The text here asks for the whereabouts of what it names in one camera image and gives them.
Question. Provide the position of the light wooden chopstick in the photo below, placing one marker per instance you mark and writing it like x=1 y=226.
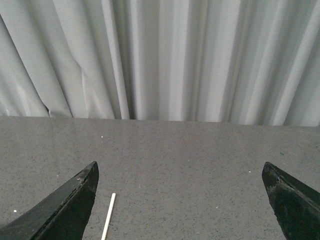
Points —
x=108 y=217

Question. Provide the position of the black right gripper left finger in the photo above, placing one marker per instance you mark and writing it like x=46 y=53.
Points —
x=62 y=215

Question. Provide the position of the white pleated curtain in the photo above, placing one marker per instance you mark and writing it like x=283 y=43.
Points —
x=248 y=62

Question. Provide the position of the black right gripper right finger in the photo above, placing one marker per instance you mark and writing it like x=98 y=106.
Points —
x=295 y=204

